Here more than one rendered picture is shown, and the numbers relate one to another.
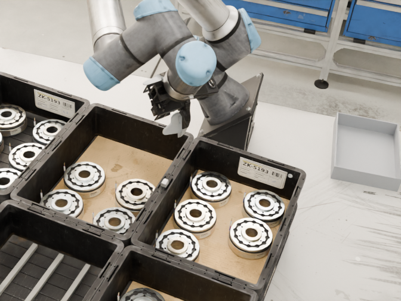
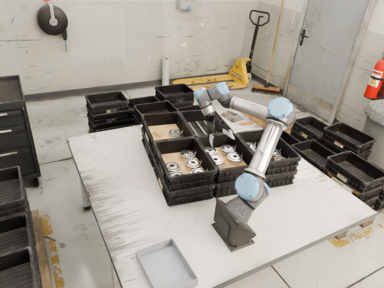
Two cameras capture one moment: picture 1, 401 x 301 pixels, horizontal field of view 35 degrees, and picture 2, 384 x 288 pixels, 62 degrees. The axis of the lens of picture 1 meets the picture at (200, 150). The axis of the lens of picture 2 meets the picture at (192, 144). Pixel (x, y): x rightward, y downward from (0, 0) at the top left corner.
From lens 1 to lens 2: 258 cm
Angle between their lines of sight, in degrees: 99
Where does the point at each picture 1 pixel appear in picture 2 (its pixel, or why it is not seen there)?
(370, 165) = (158, 265)
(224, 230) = (182, 169)
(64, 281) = not seen: hidden behind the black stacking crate
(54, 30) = not seen: outside the picture
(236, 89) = (233, 202)
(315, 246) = (154, 208)
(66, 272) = not seen: hidden behind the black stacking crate
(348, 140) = (180, 275)
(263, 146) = (214, 241)
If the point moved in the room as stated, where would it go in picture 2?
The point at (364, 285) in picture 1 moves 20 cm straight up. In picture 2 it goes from (128, 205) to (127, 178)
